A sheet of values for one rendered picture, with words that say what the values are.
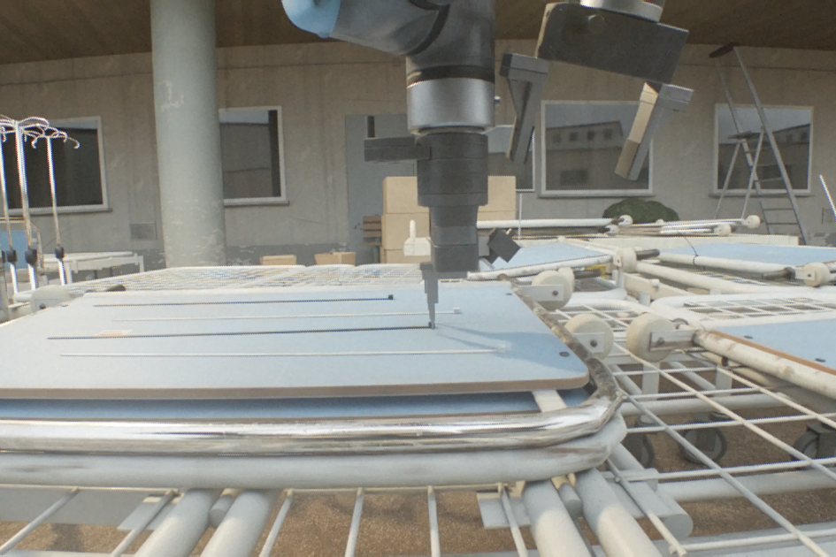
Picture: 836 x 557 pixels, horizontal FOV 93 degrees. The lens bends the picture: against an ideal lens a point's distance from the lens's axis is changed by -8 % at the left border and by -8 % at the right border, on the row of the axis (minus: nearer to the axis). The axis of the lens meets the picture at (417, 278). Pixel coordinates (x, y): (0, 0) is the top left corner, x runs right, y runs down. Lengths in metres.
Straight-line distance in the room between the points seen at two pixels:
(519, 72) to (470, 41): 0.05
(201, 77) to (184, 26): 0.48
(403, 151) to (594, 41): 0.20
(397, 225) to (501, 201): 0.98
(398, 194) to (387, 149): 3.44
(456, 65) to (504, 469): 0.34
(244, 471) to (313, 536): 0.80
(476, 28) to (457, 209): 0.17
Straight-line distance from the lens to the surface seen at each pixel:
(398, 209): 3.87
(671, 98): 0.53
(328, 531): 1.12
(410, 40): 0.42
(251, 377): 0.40
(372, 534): 1.10
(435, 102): 0.43
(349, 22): 0.38
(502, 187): 4.10
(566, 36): 0.46
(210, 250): 4.69
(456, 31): 0.44
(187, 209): 4.67
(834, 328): 0.77
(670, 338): 0.65
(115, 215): 7.71
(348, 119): 6.54
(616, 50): 0.48
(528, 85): 0.47
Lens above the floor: 0.68
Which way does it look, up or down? 7 degrees down
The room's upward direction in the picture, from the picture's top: 1 degrees counter-clockwise
